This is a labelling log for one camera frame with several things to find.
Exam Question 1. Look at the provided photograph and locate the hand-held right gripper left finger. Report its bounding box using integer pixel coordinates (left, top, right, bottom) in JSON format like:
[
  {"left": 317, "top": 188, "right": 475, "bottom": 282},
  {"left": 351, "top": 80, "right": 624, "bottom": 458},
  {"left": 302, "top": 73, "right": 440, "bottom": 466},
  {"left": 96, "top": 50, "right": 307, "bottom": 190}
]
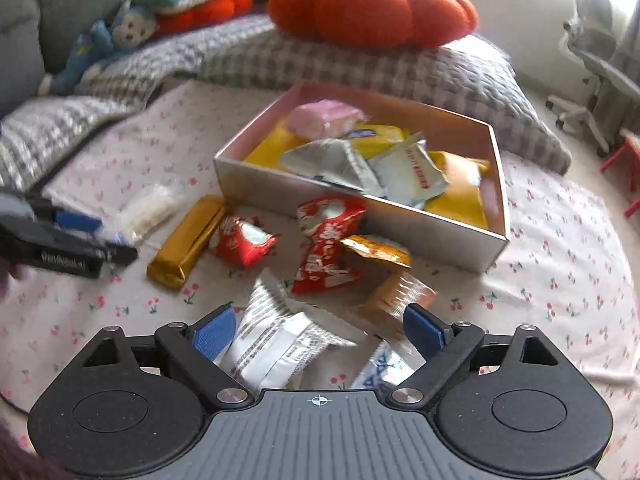
[{"left": 75, "top": 306, "right": 256, "bottom": 413}]

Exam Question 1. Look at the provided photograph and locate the gold bar packet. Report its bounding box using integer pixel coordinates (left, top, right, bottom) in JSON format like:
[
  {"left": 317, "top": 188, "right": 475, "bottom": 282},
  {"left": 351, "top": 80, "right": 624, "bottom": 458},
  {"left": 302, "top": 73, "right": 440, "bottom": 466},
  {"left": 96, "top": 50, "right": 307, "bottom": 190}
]
[{"left": 146, "top": 194, "right": 229, "bottom": 290}]

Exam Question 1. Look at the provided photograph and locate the small orange plush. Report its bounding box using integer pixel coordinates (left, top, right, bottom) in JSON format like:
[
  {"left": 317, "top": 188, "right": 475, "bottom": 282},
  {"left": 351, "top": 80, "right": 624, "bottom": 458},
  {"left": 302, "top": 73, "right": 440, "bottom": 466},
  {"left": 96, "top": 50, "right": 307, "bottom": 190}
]
[{"left": 157, "top": 0, "right": 254, "bottom": 37}]

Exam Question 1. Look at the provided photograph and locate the yellow packet with blue label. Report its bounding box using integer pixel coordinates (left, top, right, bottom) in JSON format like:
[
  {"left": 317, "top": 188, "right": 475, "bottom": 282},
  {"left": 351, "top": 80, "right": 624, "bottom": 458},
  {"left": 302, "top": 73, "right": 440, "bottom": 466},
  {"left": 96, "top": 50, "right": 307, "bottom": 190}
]
[{"left": 320, "top": 122, "right": 412, "bottom": 162}]

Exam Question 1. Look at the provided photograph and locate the small red white packet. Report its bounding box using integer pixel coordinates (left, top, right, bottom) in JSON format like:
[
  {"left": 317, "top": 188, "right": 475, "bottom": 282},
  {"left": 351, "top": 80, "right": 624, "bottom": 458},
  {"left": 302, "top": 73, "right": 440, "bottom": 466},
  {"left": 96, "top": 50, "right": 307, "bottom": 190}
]
[{"left": 214, "top": 214, "right": 281, "bottom": 268}]

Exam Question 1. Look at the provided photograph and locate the grey checkered blanket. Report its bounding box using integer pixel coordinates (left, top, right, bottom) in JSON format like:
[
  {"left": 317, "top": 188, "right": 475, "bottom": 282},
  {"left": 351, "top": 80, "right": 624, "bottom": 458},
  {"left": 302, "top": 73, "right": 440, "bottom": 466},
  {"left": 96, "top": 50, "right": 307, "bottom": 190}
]
[{"left": 0, "top": 14, "right": 273, "bottom": 192}]

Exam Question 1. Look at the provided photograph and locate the plain yellow snack packet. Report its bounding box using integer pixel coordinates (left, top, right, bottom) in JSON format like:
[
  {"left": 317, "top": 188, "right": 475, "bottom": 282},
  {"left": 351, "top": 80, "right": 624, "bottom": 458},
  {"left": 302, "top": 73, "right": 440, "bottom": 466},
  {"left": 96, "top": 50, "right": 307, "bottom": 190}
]
[{"left": 244, "top": 124, "right": 302, "bottom": 167}]

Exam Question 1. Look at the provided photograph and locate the cream white snack packet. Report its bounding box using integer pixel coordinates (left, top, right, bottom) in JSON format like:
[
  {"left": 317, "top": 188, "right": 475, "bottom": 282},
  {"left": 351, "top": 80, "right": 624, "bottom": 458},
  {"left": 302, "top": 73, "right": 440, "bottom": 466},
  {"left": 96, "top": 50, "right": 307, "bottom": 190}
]
[{"left": 371, "top": 132, "right": 452, "bottom": 209}]

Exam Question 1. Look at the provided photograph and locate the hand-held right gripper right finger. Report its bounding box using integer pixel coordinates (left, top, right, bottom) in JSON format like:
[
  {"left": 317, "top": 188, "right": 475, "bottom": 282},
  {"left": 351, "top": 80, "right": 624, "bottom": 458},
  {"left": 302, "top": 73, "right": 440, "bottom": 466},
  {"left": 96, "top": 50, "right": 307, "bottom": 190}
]
[{"left": 387, "top": 302, "right": 575, "bottom": 410}]

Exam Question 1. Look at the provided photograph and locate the clear rice cracker packet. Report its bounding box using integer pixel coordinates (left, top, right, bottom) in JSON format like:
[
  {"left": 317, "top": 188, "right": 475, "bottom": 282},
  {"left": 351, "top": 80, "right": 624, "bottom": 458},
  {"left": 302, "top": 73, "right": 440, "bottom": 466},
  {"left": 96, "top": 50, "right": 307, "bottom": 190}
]
[{"left": 99, "top": 184, "right": 187, "bottom": 249}]

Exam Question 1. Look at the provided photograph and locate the large yellow snack packet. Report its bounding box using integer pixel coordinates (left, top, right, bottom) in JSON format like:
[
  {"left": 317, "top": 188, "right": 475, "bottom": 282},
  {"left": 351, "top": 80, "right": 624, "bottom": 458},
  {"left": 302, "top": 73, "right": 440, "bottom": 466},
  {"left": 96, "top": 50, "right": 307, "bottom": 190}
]
[{"left": 424, "top": 151, "right": 494, "bottom": 232}]

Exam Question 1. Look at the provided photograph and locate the grey sofa cushion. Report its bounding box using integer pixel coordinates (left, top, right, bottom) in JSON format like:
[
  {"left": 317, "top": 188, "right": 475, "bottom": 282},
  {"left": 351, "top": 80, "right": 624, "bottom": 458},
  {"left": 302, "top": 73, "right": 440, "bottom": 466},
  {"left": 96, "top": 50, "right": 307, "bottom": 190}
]
[{"left": 0, "top": 0, "right": 132, "bottom": 117}]

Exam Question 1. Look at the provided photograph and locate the pink plastic chair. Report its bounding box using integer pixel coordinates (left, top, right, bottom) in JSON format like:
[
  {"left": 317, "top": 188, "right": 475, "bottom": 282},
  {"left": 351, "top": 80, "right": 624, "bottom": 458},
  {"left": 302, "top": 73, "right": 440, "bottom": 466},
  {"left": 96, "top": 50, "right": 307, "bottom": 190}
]
[{"left": 599, "top": 129, "right": 640, "bottom": 222}]

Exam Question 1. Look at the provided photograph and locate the pink snack packet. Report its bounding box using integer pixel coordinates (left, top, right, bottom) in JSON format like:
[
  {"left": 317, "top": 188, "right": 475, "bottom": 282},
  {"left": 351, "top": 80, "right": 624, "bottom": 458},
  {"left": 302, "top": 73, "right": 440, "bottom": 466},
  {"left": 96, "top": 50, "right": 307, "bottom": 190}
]
[{"left": 286, "top": 99, "right": 367, "bottom": 142}]

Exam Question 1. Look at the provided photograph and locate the grey checkered pillow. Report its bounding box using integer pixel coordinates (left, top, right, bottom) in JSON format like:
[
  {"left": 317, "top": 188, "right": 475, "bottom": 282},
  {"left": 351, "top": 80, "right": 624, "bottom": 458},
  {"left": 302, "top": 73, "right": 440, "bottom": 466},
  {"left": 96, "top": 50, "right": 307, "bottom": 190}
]
[{"left": 196, "top": 15, "right": 574, "bottom": 177}]

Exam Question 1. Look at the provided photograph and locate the grey office chair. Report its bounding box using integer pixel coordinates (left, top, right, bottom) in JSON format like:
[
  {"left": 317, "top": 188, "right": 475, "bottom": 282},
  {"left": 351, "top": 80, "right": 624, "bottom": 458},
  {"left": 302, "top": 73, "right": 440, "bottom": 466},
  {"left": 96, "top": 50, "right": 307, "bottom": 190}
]
[{"left": 545, "top": 0, "right": 640, "bottom": 157}]

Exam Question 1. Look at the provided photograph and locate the tan wafer packet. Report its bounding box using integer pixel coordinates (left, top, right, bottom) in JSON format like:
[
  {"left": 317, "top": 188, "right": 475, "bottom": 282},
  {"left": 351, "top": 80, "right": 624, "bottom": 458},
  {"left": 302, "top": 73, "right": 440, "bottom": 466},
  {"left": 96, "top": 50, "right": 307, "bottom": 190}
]
[{"left": 361, "top": 269, "right": 439, "bottom": 337}]

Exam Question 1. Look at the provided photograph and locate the purple fuzzy clothing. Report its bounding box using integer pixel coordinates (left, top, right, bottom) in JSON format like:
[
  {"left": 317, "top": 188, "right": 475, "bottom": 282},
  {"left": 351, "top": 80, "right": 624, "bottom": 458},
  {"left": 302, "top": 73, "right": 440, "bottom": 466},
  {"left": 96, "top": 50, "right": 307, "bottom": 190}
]
[{"left": 0, "top": 414, "right": 67, "bottom": 480}]

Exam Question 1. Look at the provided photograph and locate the small orange packet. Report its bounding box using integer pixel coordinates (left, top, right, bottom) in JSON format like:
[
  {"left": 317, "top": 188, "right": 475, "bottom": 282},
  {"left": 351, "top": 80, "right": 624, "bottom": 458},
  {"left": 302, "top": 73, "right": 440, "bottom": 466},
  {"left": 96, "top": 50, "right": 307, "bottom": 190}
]
[{"left": 340, "top": 234, "right": 412, "bottom": 269}]

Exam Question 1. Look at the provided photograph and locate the orange pumpkin plush pillow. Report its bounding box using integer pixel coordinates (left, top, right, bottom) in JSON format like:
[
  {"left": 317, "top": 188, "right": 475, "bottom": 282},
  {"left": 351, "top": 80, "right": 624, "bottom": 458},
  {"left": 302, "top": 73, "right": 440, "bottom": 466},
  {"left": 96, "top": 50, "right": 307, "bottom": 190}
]
[{"left": 267, "top": 0, "right": 479, "bottom": 52}]

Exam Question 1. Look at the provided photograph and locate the red snack packet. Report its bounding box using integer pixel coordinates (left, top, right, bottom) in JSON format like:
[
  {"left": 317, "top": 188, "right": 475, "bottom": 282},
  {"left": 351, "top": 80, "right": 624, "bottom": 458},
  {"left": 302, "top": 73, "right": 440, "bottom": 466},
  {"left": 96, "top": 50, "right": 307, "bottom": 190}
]
[{"left": 291, "top": 195, "right": 369, "bottom": 295}]

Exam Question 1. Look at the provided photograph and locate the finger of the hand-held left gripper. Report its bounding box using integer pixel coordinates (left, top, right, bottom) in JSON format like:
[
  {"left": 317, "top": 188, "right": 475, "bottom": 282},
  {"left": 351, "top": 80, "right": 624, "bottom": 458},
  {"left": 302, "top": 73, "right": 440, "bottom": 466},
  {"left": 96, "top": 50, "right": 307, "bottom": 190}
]
[
  {"left": 22, "top": 193, "right": 104, "bottom": 235},
  {"left": 29, "top": 239, "right": 140, "bottom": 280}
]

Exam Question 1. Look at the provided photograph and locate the pink cardboard box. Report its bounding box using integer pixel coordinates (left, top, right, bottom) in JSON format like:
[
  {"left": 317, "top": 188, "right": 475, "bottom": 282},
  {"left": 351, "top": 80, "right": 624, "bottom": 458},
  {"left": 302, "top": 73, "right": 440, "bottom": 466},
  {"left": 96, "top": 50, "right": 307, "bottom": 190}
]
[{"left": 213, "top": 80, "right": 511, "bottom": 274}]

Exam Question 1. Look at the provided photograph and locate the blue monkey plush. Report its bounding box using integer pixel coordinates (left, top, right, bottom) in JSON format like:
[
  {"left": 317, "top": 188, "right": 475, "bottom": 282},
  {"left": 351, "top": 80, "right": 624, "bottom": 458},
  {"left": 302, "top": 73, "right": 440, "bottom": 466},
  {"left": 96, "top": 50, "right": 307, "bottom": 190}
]
[{"left": 37, "top": 2, "right": 162, "bottom": 97}]

